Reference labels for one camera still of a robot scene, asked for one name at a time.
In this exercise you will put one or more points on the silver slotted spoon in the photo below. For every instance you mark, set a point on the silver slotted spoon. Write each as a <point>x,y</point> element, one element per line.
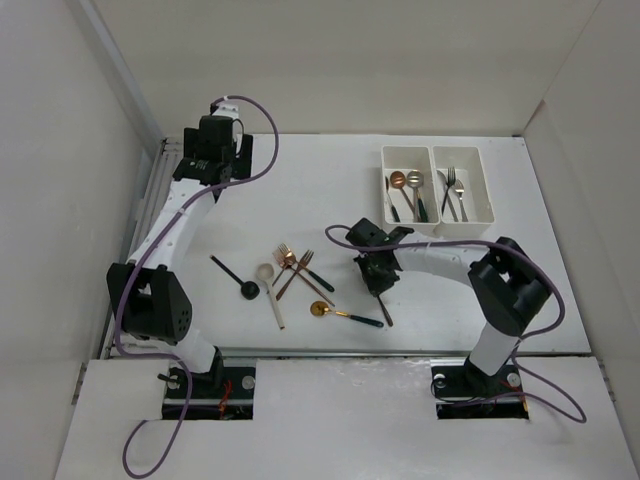
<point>415,180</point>

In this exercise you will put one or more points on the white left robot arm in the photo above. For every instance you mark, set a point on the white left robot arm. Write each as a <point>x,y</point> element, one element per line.
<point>145,290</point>

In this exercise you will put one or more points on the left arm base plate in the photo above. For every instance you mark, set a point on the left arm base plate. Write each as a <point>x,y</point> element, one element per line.
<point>233,399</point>

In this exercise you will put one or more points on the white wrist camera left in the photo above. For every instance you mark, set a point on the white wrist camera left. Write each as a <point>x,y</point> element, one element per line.
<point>225,109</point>

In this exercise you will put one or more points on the white spoon container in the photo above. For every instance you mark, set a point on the white spoon container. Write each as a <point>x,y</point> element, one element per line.
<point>408,188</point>

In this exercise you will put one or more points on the gold spoon green handle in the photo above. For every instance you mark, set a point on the gold spoon green handle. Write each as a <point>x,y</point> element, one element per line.
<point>392,207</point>
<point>321,309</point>

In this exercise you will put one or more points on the black ladle spoon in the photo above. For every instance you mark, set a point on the black ladle spoon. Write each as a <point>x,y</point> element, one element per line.
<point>249,289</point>

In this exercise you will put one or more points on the white ceramic spoon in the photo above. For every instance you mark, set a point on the white ceramic spoon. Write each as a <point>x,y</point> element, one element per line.
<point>266,274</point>

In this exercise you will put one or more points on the copper fork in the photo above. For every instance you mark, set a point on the copper fork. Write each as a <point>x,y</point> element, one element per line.
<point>284,257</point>

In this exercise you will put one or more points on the silver fork dark handle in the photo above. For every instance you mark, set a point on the silver fork dark handle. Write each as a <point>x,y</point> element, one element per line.
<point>460,191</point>

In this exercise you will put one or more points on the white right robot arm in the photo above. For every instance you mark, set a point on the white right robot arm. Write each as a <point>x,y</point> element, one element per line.
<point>510,289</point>

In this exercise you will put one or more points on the white fork container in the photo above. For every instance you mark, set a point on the white fork container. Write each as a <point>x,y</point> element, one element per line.
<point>469,169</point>

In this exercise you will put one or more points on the small copper spoon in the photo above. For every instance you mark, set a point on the small copper spoon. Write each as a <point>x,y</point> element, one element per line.
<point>298,265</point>

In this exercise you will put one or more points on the brown wooden spoon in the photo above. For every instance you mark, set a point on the brown wooden spoon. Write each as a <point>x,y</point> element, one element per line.
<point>385,311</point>

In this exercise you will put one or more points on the copper long spoon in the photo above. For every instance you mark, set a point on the copper long spoon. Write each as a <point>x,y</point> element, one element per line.
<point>398,181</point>

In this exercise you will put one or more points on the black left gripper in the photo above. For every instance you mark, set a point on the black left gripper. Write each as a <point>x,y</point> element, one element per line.
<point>241,162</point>

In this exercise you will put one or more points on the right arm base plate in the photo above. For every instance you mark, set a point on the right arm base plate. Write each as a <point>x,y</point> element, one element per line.
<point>463,392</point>

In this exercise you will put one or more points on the black fork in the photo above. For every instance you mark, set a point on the black fork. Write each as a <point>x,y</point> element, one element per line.
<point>447,202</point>

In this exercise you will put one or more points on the gold fork green handle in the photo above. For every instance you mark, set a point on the gold fork green handle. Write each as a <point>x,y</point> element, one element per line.
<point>318,279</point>

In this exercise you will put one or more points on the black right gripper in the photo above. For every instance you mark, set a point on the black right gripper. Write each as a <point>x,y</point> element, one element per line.
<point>375,286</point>

